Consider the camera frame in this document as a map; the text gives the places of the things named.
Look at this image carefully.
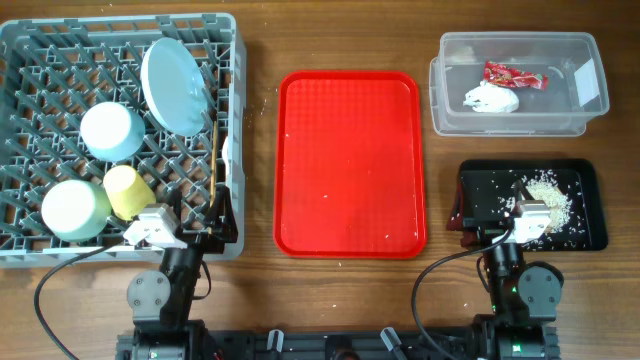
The wooden chopstick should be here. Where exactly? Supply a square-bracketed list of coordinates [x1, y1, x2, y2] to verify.
[209, 120, 219, 205]

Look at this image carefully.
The white tissue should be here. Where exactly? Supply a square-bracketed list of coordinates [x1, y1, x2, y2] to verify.
[463, 81, 519, 113]

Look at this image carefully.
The green saucer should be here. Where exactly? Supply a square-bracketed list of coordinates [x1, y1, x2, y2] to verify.
[41, 180, 112, 242]

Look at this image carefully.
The light blue bowl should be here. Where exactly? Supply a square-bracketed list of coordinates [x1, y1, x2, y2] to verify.
[80, 102, 146, 162]

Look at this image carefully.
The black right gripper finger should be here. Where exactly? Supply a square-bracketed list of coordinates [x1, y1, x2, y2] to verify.
[446, 180, 464, 231]
[513, 180, 534, 203]

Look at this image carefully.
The white plastic fork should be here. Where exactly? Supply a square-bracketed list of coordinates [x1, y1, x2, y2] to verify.
[221, 136, 235, 188]

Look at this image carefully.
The red plastic tray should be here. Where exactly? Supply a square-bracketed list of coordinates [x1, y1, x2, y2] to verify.
[273, 70, 427, 259]

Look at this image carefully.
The pile of rice waste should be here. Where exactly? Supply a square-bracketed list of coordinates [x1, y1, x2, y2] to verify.
[491, 169, 587, 250]

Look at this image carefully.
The light blue plate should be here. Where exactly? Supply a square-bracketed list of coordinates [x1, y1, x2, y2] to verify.
[141, 37, 208, 136]

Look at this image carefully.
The black waste tray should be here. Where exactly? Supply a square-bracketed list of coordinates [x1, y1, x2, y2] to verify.
[458, 159, 609, 252]

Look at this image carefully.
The white label in bin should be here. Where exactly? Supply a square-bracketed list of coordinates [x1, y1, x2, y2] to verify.
[574, 59, 600, 106]

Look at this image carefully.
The yellow cup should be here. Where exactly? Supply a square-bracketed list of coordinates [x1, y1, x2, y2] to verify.
[103, 165, 156, 221]

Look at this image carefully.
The clear plastic waste bin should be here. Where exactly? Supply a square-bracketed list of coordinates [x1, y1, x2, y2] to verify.
[429, 31, 610, 137]

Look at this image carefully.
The grey dishwasher rack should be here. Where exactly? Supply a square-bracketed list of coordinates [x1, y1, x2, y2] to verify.
[1, 13, 247, 269]

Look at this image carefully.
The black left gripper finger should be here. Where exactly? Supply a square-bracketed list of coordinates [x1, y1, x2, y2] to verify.
[167, 189, 182, 225]
[207, 185, 238, 235]

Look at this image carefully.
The red snack wrapper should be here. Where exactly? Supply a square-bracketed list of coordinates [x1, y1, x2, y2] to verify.
[483, 61, 549, 91]

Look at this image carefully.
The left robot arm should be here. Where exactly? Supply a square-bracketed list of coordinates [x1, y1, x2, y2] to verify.
[115, 185, 239, 359]

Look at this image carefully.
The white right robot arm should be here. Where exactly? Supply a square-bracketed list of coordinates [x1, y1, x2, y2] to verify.
[446, 180, 564, 360]

